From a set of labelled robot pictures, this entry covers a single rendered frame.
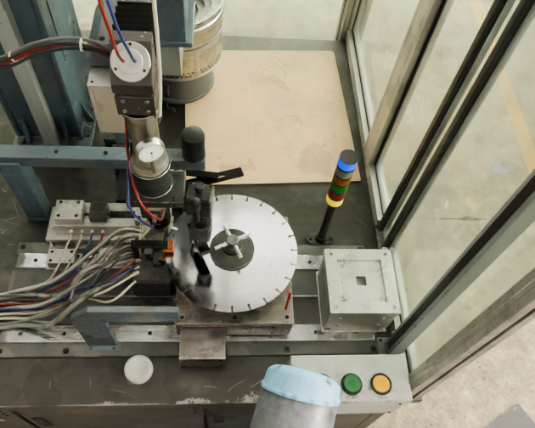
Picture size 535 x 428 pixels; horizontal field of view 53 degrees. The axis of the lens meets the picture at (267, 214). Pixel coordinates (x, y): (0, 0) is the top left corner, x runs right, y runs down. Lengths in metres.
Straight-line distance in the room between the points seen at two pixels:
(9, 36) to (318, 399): 1.14
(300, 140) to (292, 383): 1.15
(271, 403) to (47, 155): 0.90
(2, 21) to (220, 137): 0.72
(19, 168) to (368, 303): 0.94
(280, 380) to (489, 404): 1.71
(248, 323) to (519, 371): 1.45
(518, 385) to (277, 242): 1.44
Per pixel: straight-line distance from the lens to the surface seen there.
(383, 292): 1.42
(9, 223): 1.72
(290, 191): 1.69
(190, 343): 1.39
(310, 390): 0.79
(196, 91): 1.87
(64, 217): 1.52
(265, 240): 1.36
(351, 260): 1.43
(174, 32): 1.22
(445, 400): 2.37
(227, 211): 1.40
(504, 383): 2.49
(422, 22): 1.40
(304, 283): 1.54
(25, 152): 1.46
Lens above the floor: 2.15
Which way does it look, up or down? 59 degrees down
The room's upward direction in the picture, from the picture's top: 9 degrees clockwise
